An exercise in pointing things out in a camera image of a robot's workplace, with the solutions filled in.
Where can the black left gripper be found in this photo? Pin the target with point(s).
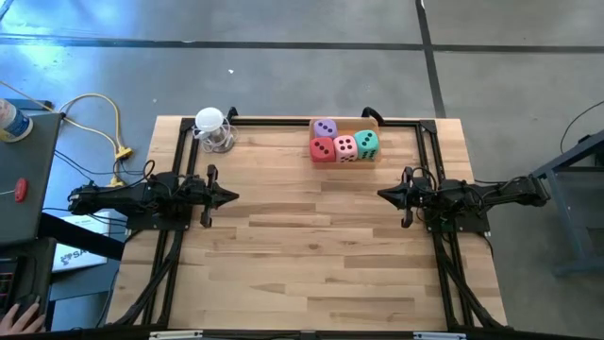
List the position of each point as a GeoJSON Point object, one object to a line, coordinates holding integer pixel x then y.
{"type": "Point", "coordinates": [191, 193]}

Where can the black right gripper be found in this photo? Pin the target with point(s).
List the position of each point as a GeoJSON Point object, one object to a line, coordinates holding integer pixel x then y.
{"type": "Point", "coordinates": [427, 193]}

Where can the large teal foam die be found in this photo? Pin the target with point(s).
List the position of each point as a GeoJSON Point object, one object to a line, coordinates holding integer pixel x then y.
{"type": "Point", "coordinates": [367, 144]}

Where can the large pink foam die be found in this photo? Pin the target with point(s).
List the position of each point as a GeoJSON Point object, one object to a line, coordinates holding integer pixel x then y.
{"type": "Point", "coordinates": [345, 148]}

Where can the orange translucent plastic bin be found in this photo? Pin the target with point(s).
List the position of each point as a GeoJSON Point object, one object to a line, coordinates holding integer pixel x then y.
{"type": "Point", "coordinates": [351, 124]}

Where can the large red foam die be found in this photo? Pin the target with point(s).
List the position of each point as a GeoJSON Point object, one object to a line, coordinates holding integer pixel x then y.
{"type": "Point", "coordinates": [322, 149]}

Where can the large purple foam die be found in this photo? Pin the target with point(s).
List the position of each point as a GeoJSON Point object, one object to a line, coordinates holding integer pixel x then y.
{"type": "Point", "coordinates": [325, 128]}

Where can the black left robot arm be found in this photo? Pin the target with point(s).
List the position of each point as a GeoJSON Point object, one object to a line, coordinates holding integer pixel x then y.
{"type": "Point", "coordinates": [118, 198]}

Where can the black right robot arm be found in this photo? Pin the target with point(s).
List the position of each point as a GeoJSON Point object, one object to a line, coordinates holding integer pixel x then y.
{"type": "Point", "coordinates": [495, 193]}

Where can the clear jar white lid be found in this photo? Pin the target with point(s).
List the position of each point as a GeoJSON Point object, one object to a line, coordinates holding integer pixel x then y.
{"type": "Point", "coordinates": [210, 119]}

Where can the white printed box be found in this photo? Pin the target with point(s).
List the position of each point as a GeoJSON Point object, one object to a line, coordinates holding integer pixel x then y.
{"type": "Point", "coordinates": [80, 245]}

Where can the grey side desk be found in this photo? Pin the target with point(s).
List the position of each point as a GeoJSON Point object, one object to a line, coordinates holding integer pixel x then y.
{"type": "Point", "coordinates": [28, 160]}

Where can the red emergency button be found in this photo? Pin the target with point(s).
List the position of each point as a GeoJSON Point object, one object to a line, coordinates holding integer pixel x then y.
{"type": "Point", "coordinates": [21, 189]}

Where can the black electronics box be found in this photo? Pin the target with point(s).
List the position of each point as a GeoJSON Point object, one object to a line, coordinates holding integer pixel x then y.
{"type": "Point", "coordinates": [19, 278]}

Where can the white and blue canister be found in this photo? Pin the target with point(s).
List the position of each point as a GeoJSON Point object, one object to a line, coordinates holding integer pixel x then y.
{"type": "Point", "coordinates": [13, 120]}

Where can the person's hand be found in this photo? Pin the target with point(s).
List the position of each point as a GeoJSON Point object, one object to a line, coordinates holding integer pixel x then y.
{"type": "Point", "coordinates": [19, 321]}

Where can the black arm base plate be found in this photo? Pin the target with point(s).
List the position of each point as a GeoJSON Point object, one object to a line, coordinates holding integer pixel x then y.
{"type": "Point", "coordinates": [141, 224]}
{"type": "Point", "coordinates": [472, 226]}

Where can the black aluminium table frame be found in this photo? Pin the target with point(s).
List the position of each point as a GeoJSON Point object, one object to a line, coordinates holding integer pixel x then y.
{"type": "Point", "coordinates": [264, 122]}

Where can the blue-grey metal table frame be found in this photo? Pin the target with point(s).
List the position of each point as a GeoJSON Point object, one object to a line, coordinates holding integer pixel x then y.
{"type": "Point", "coordinates": [565, 217]}

